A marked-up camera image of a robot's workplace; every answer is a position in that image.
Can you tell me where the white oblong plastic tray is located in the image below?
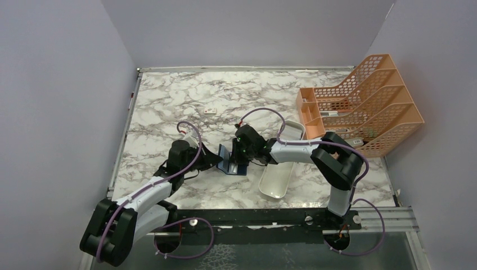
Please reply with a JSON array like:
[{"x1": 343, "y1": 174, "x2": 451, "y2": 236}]
[{"x1": 259, "y1": 120, "x2": 305, "y2": 199}]

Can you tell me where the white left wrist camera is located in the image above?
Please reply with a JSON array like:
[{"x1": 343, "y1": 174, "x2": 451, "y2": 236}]
[{"x1": 182, "y1": 133, "x2": 199, "y2": 148}]

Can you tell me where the grey red box in organizer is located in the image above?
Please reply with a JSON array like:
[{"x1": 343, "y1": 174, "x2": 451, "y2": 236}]
[{"x1": 346, "y1": 138, "x2": 364, "y2": 148}]

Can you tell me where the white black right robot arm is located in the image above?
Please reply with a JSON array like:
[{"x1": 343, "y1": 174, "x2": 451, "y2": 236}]
[{"x1": 231, "y1": 124, "x2": 369, "y2": 229}]

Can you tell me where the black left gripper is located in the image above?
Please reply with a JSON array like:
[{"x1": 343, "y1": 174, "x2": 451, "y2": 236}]
[{"x1": 181, "y1": 142, "x2": 223, "y2": 174}]

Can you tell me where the small white red card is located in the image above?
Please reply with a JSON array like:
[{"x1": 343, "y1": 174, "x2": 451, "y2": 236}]
[{"x1": 204, "y1": 108, "x2": 217, "y2": 115}]

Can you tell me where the blue leather card holder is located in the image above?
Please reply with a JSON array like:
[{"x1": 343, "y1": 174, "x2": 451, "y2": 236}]
[{"x1": 216, "y1": 144, "x2": 248, "y2": 176}]

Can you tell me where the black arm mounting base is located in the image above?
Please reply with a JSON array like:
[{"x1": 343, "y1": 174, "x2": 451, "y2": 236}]
[{"x1": 153, "y1": 201, "x2": 362, "y2": 258}]

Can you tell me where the orange mesh file organizer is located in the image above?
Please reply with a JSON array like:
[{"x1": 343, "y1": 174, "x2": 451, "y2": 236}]
[{"x1": 296, "y1": 54, "x2": 425, "y2": 158}]

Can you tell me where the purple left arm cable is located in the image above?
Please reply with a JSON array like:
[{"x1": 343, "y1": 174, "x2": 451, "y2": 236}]
[{"x1": 96, "y1": 121, "x2": 203, "y2": 263}]

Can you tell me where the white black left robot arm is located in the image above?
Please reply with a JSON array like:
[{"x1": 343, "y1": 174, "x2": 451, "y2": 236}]
[{"x1": 79, "y1": 139, "x2": 223, "y2": 267}]

